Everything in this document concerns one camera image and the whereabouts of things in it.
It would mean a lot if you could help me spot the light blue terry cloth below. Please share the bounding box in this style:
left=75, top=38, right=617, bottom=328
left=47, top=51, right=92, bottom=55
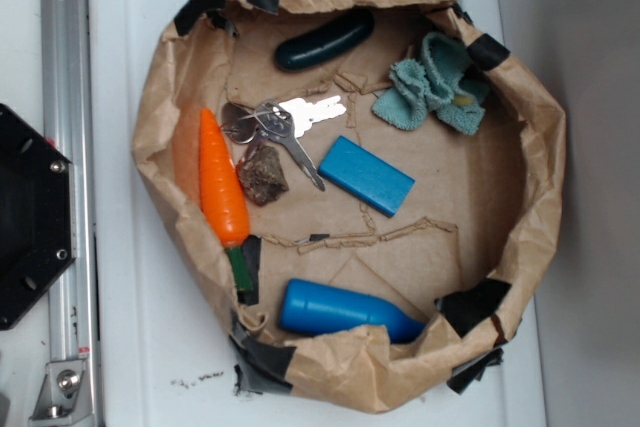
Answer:
left=372, top=32, right=490, bottom=135

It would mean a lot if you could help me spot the blue wooden block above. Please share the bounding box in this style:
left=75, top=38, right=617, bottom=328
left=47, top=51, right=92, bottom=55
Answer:
left=318, top=136, right=415, bottom=217

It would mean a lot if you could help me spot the brown paper bag bin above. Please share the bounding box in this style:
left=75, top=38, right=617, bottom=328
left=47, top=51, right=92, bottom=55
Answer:
left=132, top=0, right=566, bottom=413

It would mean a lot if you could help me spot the brown rock-like lump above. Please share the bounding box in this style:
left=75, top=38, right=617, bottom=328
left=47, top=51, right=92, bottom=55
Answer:
left=237, top=143, right=289, bottom=206

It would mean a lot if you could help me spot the orange plastic toy carrot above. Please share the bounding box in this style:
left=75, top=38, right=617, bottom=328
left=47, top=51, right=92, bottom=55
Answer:
left=199, top=108, right=254, bottom=292

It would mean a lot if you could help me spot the silver key bunch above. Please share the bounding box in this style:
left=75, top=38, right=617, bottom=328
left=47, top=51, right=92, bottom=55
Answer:
left=221, top=95, right=346, bottom=191

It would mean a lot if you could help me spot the blue plastic toy bottle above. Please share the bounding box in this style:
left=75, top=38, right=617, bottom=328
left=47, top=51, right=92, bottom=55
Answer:
left=279, top=279, right=425, bottom=343

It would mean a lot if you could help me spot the dark green toy cucumber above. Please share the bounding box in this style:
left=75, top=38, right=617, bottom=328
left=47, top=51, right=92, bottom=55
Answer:
left=274, top=9, right=375, bottom=71

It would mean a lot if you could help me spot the white plastic tray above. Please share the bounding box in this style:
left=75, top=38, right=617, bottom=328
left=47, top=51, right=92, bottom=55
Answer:
left=89, top=0, right=546, bottom=426

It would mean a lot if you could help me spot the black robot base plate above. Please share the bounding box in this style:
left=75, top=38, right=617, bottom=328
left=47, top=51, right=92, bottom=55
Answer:
left=1, top=104, right=74, bottom=331

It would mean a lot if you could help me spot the aluminium extrusion rail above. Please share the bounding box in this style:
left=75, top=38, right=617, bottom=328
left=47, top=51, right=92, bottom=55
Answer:
left=41, top=0, right=105, bottom=426

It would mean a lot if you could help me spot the metal corner bracket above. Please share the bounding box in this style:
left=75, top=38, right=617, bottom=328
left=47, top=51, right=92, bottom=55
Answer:
left=28, top=359, right=92, bottom=426

